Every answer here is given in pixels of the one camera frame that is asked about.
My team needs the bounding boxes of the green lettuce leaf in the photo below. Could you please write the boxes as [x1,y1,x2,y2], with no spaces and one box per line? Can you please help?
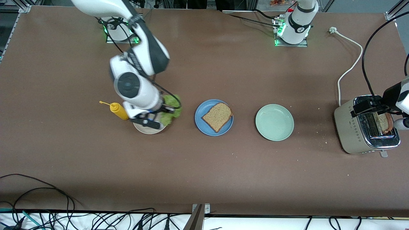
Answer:
[159,95,183,126]

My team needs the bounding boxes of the brown toast slice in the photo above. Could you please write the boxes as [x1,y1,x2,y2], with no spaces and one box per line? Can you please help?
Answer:
[377,112,394,134]
[202,103,233,133]

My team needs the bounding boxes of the yellow mustard squeeze bottle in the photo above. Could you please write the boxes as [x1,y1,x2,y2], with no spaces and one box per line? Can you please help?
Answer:
[99,101,129,121]

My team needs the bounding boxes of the beige round plate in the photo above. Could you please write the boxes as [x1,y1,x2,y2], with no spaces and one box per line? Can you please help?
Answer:
[133,120,167,134]

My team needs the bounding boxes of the blue round plate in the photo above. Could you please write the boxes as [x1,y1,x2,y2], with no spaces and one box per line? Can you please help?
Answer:
[195,99,234,137]

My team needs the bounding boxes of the mint green round plate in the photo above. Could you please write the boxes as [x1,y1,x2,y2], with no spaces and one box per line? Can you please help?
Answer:
[255,104,295,142]

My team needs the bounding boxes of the silver beige toaster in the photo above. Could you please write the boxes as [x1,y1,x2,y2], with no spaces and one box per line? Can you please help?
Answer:
[334,95,401,158]

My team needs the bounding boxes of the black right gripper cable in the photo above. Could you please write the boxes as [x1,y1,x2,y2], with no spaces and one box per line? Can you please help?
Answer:
[150,79,182,111]

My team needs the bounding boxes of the aluminium corner rail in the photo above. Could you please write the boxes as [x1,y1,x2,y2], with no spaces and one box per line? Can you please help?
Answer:
[385,0,409,22]

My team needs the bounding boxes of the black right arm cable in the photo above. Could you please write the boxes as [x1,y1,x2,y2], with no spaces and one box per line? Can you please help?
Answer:
[97,18,136,55]

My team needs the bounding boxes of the white toaster power cable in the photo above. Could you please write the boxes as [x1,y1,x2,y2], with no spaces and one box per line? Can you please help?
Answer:
[329,27,363,107]

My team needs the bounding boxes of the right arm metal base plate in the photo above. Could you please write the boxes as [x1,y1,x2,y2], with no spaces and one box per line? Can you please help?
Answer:
[106,13,142,44]

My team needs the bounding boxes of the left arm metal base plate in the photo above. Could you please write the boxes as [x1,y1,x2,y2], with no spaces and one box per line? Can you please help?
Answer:
[274,18,309,48]

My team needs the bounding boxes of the aluminium table post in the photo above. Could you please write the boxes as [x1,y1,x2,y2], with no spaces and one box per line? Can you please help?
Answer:
[184,203,211,230]

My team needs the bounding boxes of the black base cables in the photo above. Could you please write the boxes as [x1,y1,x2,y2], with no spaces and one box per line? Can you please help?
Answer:
[223,10,282,27]

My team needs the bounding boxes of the long black looped cable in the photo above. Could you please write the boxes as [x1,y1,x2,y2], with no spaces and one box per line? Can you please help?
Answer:
[0,173,76,221]

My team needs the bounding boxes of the teal cable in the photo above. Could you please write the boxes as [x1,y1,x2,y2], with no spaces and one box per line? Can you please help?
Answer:
[0,208,42,230]

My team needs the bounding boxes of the aluminium side frame rail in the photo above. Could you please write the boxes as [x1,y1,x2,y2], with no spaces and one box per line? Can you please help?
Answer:
[0,4,32,61]

